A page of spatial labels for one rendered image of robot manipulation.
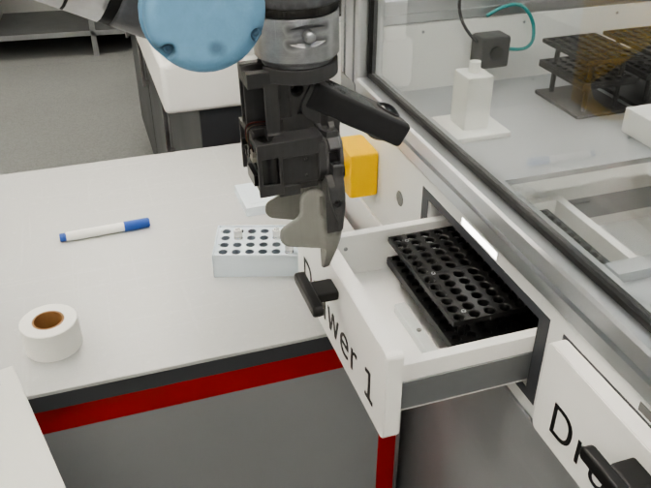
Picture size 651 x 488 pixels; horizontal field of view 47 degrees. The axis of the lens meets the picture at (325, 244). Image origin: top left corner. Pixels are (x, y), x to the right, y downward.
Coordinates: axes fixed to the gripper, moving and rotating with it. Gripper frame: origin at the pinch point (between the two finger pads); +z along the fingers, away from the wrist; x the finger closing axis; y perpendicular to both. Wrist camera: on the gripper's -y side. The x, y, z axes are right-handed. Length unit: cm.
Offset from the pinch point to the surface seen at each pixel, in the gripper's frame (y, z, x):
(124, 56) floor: 0, 96, -375
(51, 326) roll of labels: 30.5, 18.0, -20.6
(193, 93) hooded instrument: 1, 12, -80
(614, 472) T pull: -13.4, 5.6, 31.1
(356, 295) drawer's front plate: -1.6, 3.7, 4.9
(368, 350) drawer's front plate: -0.9, 6.6, 10.0
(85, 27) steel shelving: 18, 81, -388
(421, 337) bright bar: -9.5, 11.9, 4.2
